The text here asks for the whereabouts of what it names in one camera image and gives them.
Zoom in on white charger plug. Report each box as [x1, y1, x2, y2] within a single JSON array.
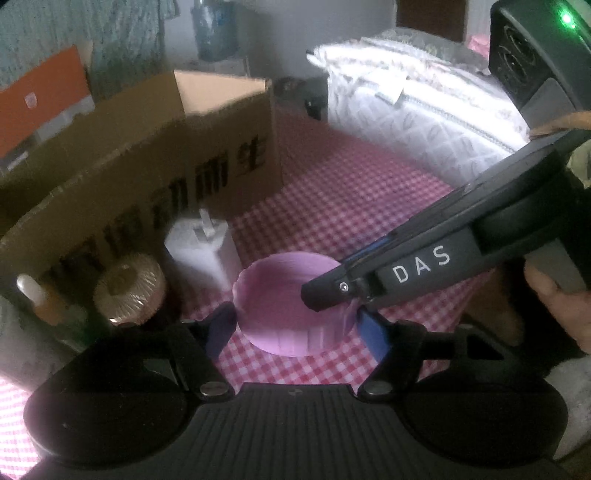
[[164, 209, 242, 291]]

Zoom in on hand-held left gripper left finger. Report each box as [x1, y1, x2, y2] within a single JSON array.
[[99, 302, 238, 402]]

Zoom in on green glass dropper bottle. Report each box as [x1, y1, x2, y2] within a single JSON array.
[[16, 273, 100, 352]]

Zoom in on white quilted bag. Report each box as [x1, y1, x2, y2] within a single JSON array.
[[307, 28, 532, 195]]

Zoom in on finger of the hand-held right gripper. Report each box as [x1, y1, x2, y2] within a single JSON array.
[[342, 231, 402, 271], [301, 262, 385, 311]]

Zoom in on teal patterned cloth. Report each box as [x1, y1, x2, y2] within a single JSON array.
[[0, 0, 181, 88]]

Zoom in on orange product box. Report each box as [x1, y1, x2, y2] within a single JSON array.
[[0, 45, 95, 160]]

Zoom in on red checked tablecloth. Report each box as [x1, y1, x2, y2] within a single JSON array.
[[0, 111, 522, 467]]

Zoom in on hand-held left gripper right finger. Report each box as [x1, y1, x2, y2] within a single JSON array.
[[355, 305, 509, 401]]

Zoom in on person's right hand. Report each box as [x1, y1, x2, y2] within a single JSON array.
[[524, 263, 591, 358]]

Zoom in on white supplement bottle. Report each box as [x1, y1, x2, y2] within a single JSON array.
[[0, 295, 81, 393]]

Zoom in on gold lid cosmetic jar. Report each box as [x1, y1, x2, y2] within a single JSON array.
[[92, 256, 168, 326]]

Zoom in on blue water jug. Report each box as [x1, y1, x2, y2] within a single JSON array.
[[191, 0, 241, 63]]

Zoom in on purple plastic cup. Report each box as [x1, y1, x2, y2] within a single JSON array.
[[233, 251, 358, 358]]

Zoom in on brown cardboard box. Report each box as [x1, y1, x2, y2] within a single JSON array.
[[0, 69, 283, 287]]

